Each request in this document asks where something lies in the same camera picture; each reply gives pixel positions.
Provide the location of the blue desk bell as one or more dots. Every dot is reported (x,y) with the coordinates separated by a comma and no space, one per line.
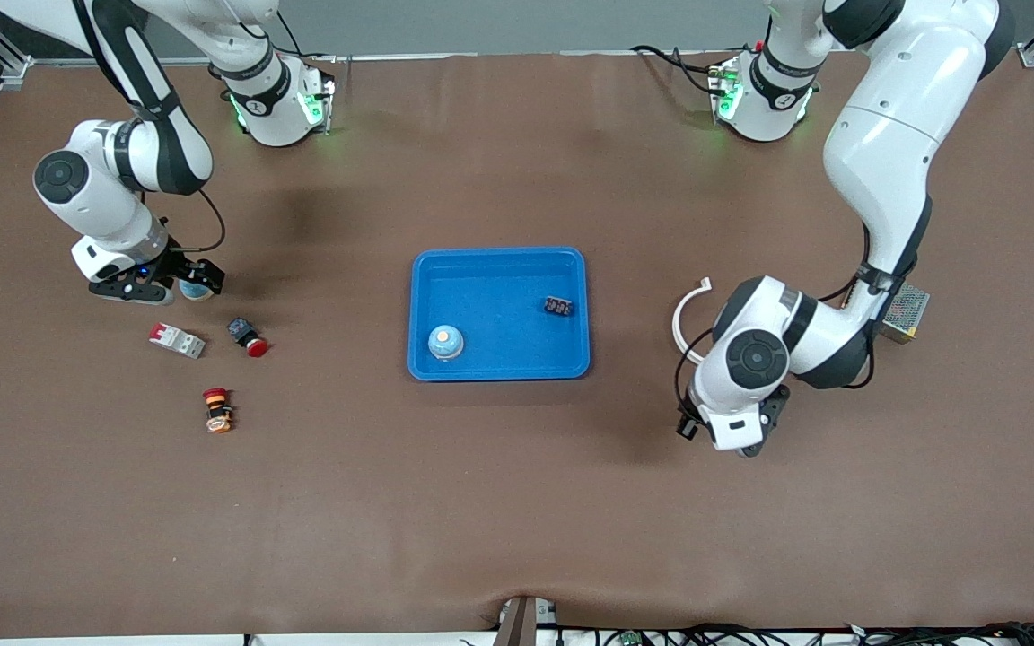
(196,292)
(445,343)

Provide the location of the small black electronic component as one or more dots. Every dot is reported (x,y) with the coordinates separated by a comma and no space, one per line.
(558,306)

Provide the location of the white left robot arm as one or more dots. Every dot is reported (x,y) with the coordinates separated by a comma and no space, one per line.
(885,152)

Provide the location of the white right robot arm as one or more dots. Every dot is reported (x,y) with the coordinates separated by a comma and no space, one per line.
(109,211)

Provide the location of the blue plastic tray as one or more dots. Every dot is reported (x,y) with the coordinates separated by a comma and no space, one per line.
(499,269)

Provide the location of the red push button blue block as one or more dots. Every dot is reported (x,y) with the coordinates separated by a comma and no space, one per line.
(243,330)

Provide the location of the white red circuit breaker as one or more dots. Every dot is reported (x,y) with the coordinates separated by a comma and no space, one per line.
(178,341)

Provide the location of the white curved plastic clamp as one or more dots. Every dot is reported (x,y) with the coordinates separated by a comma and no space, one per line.
(676,323)

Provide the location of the red orange-banded emergency stop button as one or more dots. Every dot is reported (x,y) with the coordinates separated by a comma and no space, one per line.
(218,413)

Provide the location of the metal mesh power supply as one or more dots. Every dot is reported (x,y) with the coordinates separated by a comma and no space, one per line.
(910,309)

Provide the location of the small green circuit board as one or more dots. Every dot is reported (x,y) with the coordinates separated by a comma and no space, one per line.
(630,639)

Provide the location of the camera stand post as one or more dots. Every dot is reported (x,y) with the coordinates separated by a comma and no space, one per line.
(521,624)

